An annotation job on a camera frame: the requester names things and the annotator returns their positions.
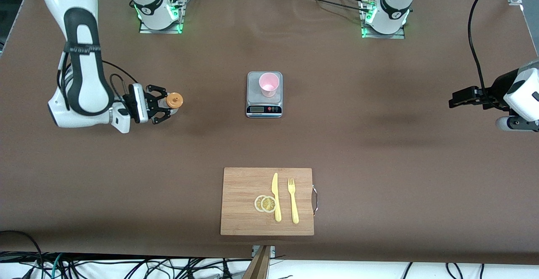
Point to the pink plastic cup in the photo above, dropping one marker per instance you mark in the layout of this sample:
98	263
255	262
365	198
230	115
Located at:
269	85

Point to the yellow plastic fork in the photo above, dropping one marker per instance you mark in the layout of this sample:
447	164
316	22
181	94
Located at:
294	209

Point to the silver digital kitchen scale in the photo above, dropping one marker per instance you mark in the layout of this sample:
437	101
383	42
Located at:
252	95

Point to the lemon slice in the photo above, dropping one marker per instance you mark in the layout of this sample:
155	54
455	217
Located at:
268	204
257	203

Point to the brown wooden beam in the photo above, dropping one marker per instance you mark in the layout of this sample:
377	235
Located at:
257	268

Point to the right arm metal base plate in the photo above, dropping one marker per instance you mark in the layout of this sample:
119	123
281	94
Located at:
162	30

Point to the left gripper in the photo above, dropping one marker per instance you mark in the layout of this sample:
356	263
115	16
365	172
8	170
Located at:
493	92

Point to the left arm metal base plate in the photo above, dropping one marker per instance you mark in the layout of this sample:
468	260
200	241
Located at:
383	36

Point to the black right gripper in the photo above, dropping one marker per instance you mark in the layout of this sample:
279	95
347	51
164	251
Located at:
150	104

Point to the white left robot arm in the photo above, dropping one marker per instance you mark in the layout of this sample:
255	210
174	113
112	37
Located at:
393	5

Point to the wooden cutting board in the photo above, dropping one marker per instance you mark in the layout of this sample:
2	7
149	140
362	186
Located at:
240	203

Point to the brown table cover sheet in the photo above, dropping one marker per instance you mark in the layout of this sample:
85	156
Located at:
379	81

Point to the clear sauce bottle orange cap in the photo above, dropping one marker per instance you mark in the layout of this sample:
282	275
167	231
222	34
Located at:
174	100

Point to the small metal bracket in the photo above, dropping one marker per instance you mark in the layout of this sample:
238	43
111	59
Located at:
273	251

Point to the yellow plastic knife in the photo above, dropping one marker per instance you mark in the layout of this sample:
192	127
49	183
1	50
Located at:
276	207

